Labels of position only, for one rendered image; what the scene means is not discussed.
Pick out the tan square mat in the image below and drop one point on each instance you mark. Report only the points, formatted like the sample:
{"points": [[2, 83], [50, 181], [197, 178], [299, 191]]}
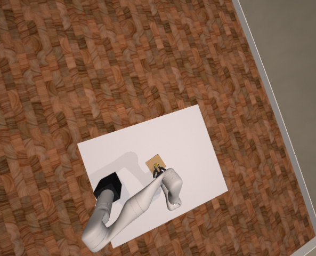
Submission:
{"points": [[155, 160]]}

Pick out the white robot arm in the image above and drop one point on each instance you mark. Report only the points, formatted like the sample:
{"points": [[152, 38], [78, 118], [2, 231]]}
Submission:
{"points": [[96, 235]]}

